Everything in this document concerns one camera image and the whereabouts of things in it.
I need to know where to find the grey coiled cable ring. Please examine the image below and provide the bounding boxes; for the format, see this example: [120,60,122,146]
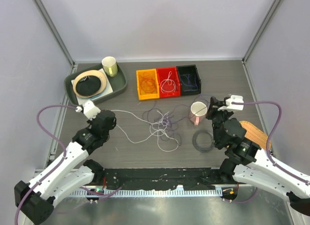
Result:
[192,129,216,153]

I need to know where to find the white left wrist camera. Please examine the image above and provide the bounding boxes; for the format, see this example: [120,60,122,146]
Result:
[75,100,101,120]

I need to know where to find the aluminium corner post right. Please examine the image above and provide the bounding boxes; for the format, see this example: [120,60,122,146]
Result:
[241,0,289,65]

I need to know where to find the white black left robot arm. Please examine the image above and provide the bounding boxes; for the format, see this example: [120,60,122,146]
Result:
[14,107,116,225]

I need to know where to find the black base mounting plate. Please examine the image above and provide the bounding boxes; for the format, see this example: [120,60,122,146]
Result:
[92,167,236,191]

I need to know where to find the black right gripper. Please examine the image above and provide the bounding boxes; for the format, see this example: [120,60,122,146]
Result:
[205,97,233,146]

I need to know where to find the red plastic bin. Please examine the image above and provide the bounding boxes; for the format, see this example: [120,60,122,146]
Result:
[156,66,181,98]

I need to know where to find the black round disc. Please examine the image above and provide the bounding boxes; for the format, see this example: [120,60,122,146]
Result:
[75,76,101,97]

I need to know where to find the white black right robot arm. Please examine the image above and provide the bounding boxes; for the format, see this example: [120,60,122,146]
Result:
[205,95,310,216]

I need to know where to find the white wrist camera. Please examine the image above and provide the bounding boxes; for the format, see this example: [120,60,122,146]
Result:
[217,95,244,112]
[75,100,101,120]

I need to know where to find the orange thin cable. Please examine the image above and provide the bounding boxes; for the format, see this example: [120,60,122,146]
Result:
[139,74,158,94]

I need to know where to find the aluminium rail frame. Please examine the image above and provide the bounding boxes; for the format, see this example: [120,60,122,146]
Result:
[33,165,295,198]

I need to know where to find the yellow plastic bin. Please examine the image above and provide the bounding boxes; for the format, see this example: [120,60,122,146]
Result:
[136,69,159,101]

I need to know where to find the cream yellow cup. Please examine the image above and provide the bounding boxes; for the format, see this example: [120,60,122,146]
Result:
[101,56,118,77]

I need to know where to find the white square board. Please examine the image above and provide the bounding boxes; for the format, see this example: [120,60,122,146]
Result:
[71,69,113,105]

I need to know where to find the black plastic bin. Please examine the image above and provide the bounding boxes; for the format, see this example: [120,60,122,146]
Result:
[176,65,201,96]

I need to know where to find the aluminium corner post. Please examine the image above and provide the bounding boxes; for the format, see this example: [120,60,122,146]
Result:
[33,0,75,66]
[241,0,289,65]

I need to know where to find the dark green plastic tray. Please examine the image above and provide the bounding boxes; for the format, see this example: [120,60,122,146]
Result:
[64,64,127,105]

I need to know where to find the purple thin cable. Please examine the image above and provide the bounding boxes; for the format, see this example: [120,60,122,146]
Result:
[169,94,211,124]
[180,74,201,91]

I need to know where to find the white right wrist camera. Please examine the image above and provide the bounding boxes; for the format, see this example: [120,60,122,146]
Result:
[217,95,244,112]

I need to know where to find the orange woven mat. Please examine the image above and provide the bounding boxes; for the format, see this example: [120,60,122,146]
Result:
[240,120,268,150]

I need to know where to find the beige wooden plate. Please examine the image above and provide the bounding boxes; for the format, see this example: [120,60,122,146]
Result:
[73,70,107,98]

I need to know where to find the aluminium corner post left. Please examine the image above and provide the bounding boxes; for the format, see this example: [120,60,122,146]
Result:
[33,0,75,66]

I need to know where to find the white thin cable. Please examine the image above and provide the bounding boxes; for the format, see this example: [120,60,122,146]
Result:
[110,109,168,145]
[160,71,180,94]

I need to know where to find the tangled cable pile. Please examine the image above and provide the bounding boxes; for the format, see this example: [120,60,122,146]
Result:
[141,101,182,152]

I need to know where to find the pink white mug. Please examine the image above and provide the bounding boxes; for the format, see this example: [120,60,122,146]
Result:
[189,102,207,126]

